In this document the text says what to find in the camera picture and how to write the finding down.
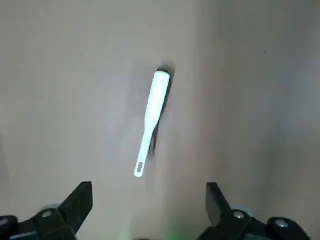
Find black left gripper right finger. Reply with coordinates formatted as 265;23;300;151
199;181;320;240

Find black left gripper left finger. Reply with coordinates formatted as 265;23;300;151
0;181;94;240

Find white brush with dark bristles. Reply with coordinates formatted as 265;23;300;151
133;65;176;179

